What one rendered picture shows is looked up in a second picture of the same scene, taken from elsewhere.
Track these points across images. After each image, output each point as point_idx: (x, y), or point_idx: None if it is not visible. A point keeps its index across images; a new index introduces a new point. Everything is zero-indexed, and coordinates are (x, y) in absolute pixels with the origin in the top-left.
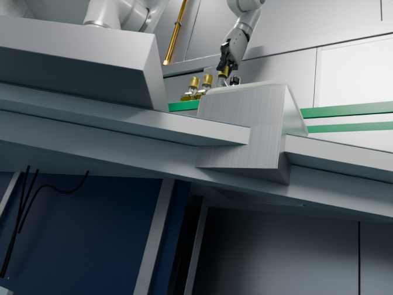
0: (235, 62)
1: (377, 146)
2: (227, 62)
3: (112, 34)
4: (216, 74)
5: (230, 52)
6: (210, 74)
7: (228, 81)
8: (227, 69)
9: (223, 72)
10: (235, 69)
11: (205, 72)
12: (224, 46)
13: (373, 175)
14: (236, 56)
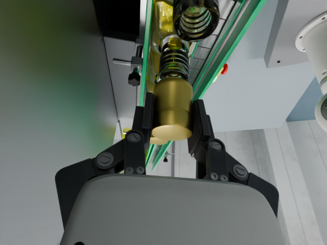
0: (136, 174)
1: None
2: (204, 131)
3: None
4: (39, 226)
5: (227, 182)
6: (51, 228)
7: (23, 172)
8: (179, 110)
9: (191, 94)
10: (87, 161)
11: (56, 238)
12: (269, 192)
13: None
14: (174, 196)
